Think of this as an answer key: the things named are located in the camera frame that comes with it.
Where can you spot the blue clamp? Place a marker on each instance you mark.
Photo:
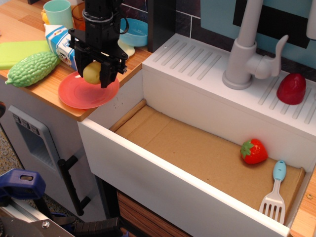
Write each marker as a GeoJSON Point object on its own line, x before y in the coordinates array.
{"type": "Point", "coordinates": [21, 184]}

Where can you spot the pale yellow scalloped plate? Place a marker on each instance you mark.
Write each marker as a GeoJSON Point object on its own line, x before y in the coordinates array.
{"type": "Point", "coordinates": [129, 50]}

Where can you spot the red toy strawberry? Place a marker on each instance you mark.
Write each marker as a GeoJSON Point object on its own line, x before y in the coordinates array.
{"type": "Point", "coordinates": [253, 151]}

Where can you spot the white blue toy spatula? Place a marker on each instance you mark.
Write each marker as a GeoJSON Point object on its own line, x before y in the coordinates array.
{"type": "Point", "coordinates": [273, 204]}

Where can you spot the grey toy faucet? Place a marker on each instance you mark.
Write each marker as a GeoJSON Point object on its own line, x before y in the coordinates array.
{"type": "Point", "coordinates": [244, 63]}

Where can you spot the black vertical post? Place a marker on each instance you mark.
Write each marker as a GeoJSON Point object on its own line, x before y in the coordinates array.
{"type": "Point", "coordinates": [161, 22]}

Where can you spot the green toy bitter gourd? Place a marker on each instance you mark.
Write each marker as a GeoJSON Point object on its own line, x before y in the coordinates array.
{"type": "Point", "coordinates": [32, 69]}

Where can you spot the black cabinet door handle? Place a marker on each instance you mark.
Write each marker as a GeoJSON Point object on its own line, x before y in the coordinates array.
{"type": "Point", "coordinates": [64, 167]}

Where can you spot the mint green plastic cup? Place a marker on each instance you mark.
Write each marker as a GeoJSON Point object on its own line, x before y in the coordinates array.
{"type": "Point", "coordinates": [59, 13]}

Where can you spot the blue plastic bowl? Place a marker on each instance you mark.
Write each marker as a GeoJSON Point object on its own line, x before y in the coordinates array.
{"type": "Point", "coordinates": [133, 32]}

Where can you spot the yellow toy potato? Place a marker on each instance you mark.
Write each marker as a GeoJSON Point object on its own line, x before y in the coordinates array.
{"type": "Point", "coordinates": [91, 73]}

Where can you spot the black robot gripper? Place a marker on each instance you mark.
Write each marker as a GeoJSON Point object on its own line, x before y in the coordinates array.
{"type": "Point", "coordinates": [99, 40]}

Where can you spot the pink plastic plate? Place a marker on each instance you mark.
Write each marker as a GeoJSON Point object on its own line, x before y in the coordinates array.
{"type": "Point", "coordinates": [75, 92]}

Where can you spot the dark red toy pepper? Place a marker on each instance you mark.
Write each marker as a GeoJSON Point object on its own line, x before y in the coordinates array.
{"type": "Point", "coordinates": [292, 89]}

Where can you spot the blue white milk carton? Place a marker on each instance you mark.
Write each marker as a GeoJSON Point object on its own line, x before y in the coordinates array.
{"type": "Point", "coordinates": [58, 38]}

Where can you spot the white toy sink basin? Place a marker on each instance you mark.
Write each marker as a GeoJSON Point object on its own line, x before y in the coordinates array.
{"type": "Point", "coordinates": [183, 80]}

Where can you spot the brown cardboard liner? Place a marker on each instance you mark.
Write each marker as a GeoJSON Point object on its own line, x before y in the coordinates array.
{"type": "Point", "coordinates": [208, 157]}

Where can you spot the grey dishwasher panel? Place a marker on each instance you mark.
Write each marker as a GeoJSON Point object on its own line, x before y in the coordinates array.
{"type": "Point", "coordinates": [38, 140]}

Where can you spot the yellow toy banana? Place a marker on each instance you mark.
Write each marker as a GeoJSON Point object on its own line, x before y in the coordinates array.
{"type": "Point", "coordinates": [44, 17]}

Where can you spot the lime green cutting board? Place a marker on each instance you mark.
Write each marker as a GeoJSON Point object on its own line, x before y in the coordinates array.
{"type": "Point", "coordinates": [13, 52]}

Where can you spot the orange transparent bowl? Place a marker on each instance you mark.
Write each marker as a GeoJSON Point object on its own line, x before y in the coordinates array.
{"type": "Point", "coordinates": [77, 14]}

